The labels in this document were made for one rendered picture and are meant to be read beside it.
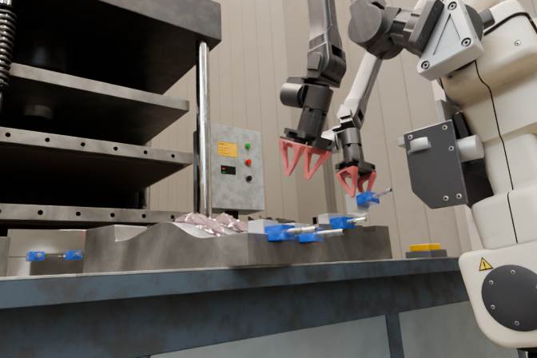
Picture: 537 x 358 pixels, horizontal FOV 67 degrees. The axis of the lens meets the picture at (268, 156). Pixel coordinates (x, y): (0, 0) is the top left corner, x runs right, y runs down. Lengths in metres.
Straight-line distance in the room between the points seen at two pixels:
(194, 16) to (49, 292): 1.48
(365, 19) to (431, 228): 2.29
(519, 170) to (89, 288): 0.74
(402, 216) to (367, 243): 2.00
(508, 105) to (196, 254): 0.64
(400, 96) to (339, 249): 2.34
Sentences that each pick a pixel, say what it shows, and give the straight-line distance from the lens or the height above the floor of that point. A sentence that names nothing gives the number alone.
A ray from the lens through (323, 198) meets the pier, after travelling 3.31.
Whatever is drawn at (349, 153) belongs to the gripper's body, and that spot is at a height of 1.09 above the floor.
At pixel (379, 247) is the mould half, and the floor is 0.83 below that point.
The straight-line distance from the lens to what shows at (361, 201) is 1.09.
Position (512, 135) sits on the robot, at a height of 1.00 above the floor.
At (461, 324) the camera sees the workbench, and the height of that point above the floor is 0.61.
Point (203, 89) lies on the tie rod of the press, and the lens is 1.81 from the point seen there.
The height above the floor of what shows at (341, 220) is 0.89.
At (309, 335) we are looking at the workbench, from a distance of 0.92.
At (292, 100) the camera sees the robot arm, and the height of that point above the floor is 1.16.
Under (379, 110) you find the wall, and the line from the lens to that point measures 3.30.
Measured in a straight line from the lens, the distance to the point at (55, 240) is 1.53.
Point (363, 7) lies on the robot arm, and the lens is 0.86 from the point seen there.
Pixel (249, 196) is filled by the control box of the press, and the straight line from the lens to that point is 1.94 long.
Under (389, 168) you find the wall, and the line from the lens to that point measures 3.17.
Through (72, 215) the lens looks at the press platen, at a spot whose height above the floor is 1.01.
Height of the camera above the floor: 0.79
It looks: 16 degrees up
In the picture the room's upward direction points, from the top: 3 degrees counter-clockwise
